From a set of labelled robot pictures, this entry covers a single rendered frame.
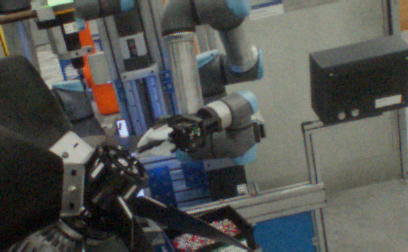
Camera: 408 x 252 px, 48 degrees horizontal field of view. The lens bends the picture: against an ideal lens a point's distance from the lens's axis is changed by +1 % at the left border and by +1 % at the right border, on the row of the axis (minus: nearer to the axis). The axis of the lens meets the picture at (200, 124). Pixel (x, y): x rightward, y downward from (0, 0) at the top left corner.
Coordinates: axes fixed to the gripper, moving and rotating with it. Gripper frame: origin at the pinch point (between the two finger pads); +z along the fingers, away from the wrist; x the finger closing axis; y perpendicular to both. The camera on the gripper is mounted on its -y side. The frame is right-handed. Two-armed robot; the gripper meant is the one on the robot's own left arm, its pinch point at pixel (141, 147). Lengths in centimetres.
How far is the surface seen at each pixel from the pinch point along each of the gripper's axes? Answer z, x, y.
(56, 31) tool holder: 14.3, -30.3, 2.1
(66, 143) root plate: 18.6, -9.6, 3.9
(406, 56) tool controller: -70, -6, 29
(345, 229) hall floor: -146, 123, -36
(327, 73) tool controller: -53, -4, 15
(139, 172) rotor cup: 10.3, -2.6, 14.4
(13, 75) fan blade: 20.3, -22.1, -9.3
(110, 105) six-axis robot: -170, 106, -323
